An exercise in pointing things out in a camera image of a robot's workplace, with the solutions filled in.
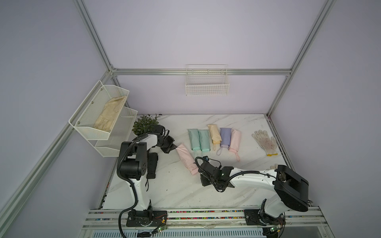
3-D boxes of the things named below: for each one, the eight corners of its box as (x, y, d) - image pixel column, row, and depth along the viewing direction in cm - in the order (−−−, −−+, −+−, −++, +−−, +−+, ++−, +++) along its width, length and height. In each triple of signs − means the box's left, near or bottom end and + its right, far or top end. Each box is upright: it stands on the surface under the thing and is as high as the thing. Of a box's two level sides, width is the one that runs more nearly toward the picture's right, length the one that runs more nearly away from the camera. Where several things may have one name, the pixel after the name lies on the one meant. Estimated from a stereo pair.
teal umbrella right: (198, 151, 100) (199, 149, 98) (198, 131, 111) (198, 129, 109) (210, 151, 100) (210, 149, 98) (208, 131, 111) (209, 129, 109)
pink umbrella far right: (227, 158, 98) (228, 155, 95) (230, 131, 113) (231, 128, 109) (238, 161, 97) (240, 158, 93) (240, 133, 112) (241, 129, 108)
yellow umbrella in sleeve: (213, 150, 102) (213, 147, 100) (208, 127, 116) (208, 124, 113) (223, 149, 103) (224, 146, 100) (216, 126, 116) (217, 123, 114)
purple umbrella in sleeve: (216, 154, 100) (217, 152, 97) (219, 129, 114) (220, 126, 111) (228, 157, 99) (229, 154, 96) (230, 131, 113) (231, 128, 110)
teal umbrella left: (191, 150, 101) (191, 148, 99) (188, 131, 112) (188, 129, 110) (201, 149, 101) (201, 147, 99) (197, 130, 113) (197, 128, 111)
